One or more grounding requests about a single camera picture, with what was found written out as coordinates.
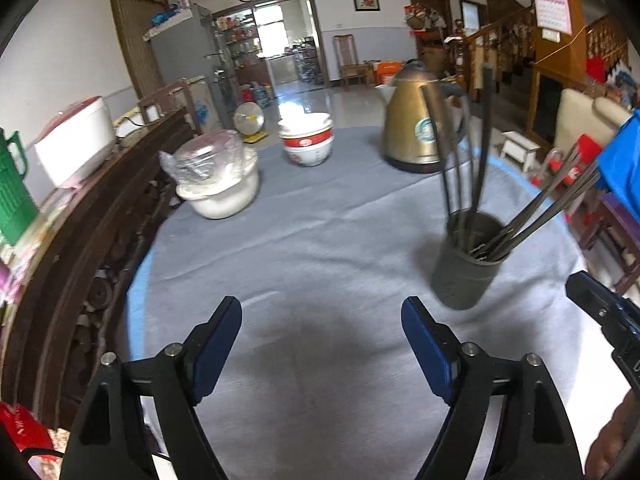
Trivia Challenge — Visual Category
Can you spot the green thermos jug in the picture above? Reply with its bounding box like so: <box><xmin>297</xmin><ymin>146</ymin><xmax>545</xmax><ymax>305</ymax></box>
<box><xmin>0</xmin><ymin>127</ymin><xmax>40</xmax><ymax>247</ymax></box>

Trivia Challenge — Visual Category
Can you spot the gold electric kettle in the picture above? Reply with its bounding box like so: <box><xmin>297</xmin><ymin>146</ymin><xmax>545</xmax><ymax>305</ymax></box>
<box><xmin>376</xmin><ymin>60</ymin><xmax>472</xmax><ymax>175</ymax></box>

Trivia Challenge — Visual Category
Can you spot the dark grey chopstick holder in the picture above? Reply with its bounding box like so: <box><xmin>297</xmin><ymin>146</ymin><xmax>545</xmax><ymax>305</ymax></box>
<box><xmin>431</xmin><ymin>210</ymin><xmax>512</xmax><ymax>311</ymax></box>

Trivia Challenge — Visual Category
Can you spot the brown wooden door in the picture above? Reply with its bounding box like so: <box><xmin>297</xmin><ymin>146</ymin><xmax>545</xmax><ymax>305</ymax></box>
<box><xmin>107</xmin><ymin>0</ymin><xmax>172</xmax><ymax>102</ymax></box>

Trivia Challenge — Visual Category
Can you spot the grey refrigerator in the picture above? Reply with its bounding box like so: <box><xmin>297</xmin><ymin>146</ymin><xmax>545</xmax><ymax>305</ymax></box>
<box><xmin>149</xmin><ymin>4</ymin><xmax>237</xmax><ymax>127</ymax></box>

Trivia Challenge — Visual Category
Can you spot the carved dark wooden sideboard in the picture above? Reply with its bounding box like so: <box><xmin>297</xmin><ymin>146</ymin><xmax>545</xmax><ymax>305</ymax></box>
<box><xmin>0</xmin><ymin>107</ymin><xmax>202</xmax><ymax>432</ymax></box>

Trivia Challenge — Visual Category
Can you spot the red plastic child chair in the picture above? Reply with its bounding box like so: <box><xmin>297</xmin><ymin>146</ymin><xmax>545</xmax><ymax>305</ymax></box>
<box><xmin>532</xmin><ymin>139</ymin><xmax>604</xmax><ymax>227</ymax></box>

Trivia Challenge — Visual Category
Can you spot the red gift bag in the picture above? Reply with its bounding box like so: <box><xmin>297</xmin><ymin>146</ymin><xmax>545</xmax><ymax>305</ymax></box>
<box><xmin>0</xmin><ymin>402</ymin><xmax>54</xmax><ymax>457</ymax></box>

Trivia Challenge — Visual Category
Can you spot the red banded white bowl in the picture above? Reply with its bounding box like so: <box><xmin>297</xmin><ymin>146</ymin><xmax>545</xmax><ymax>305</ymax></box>
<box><xmin>279</xmin><ymin>129</ymin><xmax>335</xmax><ymax>150</ymax></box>

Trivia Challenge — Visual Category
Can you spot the wooden dining chair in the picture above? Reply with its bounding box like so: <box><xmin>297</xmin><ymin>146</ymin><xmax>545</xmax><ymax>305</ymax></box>
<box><xmin>333</xmin><ymin>34</ymin><xmax>372</xmax><ymax>92</ymax></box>

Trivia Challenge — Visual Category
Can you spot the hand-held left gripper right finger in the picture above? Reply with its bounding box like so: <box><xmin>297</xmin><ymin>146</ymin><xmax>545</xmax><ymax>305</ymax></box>
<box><xmin>401</xmin><ymin>296</ymin><xmax>587</xmax><ymax>480</ymax></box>

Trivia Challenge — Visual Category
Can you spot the glass display shelf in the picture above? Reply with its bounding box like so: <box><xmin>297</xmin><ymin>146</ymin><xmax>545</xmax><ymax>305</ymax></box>
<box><xmin>214</xmin><ymin>10</ymin><xmax>262</xmax><ymax>87</ymax></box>

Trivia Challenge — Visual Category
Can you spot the clear plastic bag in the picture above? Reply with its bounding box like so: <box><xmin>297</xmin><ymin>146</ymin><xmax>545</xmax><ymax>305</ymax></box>
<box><xmin>159</xmin><ymin>130</ymin><xmax>259</xmax><ymax>197</ymax></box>

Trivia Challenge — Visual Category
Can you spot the beige armchair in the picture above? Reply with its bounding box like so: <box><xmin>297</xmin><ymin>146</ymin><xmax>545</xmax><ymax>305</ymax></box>
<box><xmin>552</xmin><ymin>88</ymin><xmax>637</xmax><ymax>162</ymax></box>

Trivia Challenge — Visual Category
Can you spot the wooden stair railing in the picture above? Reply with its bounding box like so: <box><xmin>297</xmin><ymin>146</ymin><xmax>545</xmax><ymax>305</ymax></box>
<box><xmin>452</xmin><ymin>7</ymin><xmax>537</xmax><ymax>92</ymax></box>

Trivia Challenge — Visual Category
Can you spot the dark wooden side table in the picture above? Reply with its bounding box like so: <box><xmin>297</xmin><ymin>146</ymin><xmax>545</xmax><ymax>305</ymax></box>
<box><xmin>579</xmin><ymin>194</ymin><xmax>640</xmax><ymax>302</ymax></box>

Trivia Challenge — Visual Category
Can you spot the white bowl red emblem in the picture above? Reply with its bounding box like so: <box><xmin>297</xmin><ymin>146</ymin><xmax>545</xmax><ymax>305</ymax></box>
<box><xmin>284</xmin><ymin>141</ymin><xmax>335</xmax><ymax>167</ymax></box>

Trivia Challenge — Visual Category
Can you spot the small white stool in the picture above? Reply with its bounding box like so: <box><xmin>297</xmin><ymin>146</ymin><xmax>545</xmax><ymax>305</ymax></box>
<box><xmin>500</xmin><ymin>131</ymin><xmax>542</xmax><ymax>172</ymax></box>

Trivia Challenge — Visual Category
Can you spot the orange box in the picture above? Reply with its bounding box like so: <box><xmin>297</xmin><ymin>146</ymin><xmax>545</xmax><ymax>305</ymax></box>
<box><xmin>375</xmin><ymin>61</ymin><xmax>405</xmax><ymax>87</ymax></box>

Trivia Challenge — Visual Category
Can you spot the light blue table cover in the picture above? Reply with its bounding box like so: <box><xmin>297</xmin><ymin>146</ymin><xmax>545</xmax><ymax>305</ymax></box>
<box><xmin>124</xmin><ymin>152</ymin><xmax>568</xmax><ymax>361</ymax></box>

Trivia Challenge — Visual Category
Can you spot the white rice cooker pink lid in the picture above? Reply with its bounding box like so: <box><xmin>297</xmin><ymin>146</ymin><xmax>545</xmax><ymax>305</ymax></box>
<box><xmin>34</xmin><ymin>96</ymin><xmax>119</xmax><ymax>189</ymax></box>

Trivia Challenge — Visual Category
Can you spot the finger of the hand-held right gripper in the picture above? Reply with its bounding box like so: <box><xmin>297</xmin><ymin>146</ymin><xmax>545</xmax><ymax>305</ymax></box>
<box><xmin>601</xmin><ymin>324</ymin><xmax>640</xmax><ymax>389</ymax></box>
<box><xmin>565</xmin><ymin>270</ymin><xmax>640</xmax><ymax>344</ymax></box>

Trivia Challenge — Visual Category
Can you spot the white cardboard box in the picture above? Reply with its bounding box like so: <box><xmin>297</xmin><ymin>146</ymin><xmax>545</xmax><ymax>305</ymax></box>
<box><xmin>167</xmin><ymin>76</ymin><xmax>227</xmax><ymax>134</ymax></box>

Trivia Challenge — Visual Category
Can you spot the blue cloth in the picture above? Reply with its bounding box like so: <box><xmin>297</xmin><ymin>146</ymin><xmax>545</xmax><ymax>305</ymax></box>
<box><xmin>597</xmin><ymin>109</ymin><xmax>640</xmax><ymax>212</ymax></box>

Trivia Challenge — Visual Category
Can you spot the person's right hand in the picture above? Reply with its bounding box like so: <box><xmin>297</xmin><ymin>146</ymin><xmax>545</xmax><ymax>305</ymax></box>
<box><xmin>585</xmin><ymin>391</ymin><xmax>636</xmax><ymax>480</ymax></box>

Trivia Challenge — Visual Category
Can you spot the bundle of dark chopsticks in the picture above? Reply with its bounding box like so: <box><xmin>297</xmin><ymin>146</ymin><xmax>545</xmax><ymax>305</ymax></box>
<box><xmin>420</xmin><ymin>64</ymin><xmax>601</xmax><ymax>263</ymax></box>

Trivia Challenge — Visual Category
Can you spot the grey tablecloth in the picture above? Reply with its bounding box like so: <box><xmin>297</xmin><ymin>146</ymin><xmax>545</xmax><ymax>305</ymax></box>
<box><xmin>142</xmin><ymin>125</ymin><xmax>632</xmax><ymax>480</ymax></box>

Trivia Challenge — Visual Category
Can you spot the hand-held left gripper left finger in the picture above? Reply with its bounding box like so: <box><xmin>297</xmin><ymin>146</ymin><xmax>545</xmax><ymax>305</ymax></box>
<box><xmin>60</xmin><ymin>296</ymin><xmax>244</xmax><ymax>480</ymax></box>

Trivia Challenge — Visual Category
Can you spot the wooden chair back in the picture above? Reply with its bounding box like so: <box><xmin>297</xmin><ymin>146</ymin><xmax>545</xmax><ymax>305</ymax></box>
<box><xmin>137</xmin><ymin>80</ymin><xmax>197</xmax><ymax>124</ymax></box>

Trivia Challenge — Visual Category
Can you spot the small white fan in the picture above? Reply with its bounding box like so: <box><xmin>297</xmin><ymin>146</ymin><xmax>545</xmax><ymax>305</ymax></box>
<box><xmin>233</xmin><ymin>102</ymin><xmax>265</xmax><ymax>137</ymax></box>

